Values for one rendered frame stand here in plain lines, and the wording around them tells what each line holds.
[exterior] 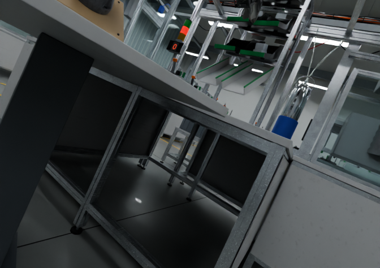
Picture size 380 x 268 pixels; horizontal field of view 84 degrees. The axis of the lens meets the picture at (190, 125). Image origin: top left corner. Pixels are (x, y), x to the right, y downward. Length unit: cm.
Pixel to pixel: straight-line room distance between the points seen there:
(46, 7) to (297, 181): 144
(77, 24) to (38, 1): 6
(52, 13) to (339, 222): 155
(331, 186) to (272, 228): 43
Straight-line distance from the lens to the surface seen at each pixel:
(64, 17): 45
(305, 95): 189
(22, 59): 223
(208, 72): 120
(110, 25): 87
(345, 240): 158
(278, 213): 155
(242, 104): 1235
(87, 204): 126
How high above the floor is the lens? 77
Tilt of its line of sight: 1 degrees down
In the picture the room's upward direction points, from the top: 25 degrees clockwise
